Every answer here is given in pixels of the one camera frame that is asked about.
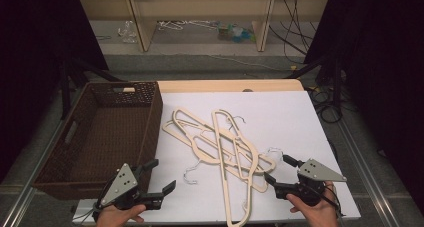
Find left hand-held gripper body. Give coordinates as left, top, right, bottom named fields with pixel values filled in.
left=95, top=162, right=165, bottom=211

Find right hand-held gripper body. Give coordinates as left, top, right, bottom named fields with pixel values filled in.
left=273, top=158, right=348, bottom=207

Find cream plastic clothes hanger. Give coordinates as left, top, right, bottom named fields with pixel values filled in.
left=171, top=107, right=277, bottom=175
left=162, top=120, right=269, bottom=194

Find pile of cream hangers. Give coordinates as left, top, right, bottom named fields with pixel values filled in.
left=211, top=109, right=284, bottom=227

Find brown wicker basket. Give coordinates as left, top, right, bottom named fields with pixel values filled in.
left=32, top=81, right=164, bottom=201

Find person's left hand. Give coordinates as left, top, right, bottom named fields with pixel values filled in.
left=95, top=204, right=148, bottom=227

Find person's right hand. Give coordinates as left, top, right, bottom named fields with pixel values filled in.
left=285, top=181, right=340, bottom=227

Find white table cover sheet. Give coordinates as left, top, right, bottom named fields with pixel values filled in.
left=71, top=90, right=362, bottom=225

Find black tripod stand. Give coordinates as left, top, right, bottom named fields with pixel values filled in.
left=283, top=51, right=349, bottom=112
left=57, top=55, right=125, bottom=121

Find black curtain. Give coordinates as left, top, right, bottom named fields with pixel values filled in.
left=0, top=0, right=110, bottom=183
left=303, top=0, right=424, bottom=216

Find clear plastic bag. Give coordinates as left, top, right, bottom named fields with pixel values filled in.
left=117, top=20, right=138, bottom=44

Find colourful plastic toys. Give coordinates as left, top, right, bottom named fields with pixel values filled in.
left=217, top=22, right=257, bottom=44

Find white hangers on floor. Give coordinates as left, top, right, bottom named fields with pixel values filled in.
left=157, top=19, right=219, bottom=32

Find cream shelf unit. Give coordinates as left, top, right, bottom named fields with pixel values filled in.
left=78, top=0, right=330, bottom=53

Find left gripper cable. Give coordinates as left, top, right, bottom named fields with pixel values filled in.
left=70, top=168, right=121, bottom=223

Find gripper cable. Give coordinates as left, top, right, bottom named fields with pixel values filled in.
left=308, top=181, right=346, bottom=218
left=70, top=168, right=121, bottom=223

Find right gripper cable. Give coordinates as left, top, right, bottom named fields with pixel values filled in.
left=308, top=181, right=346, bottom=218

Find metal floor rail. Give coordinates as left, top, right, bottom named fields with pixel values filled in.
left=333, top=113, right=403, bottom=227
left=0, top=120, right=66, bottom=227

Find black coiled floor cables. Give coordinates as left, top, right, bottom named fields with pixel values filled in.
left=307, top=86, right=346, bottom=125

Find black hanging cables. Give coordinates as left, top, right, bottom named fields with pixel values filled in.
left=268, top=0, right=318, bottom=65

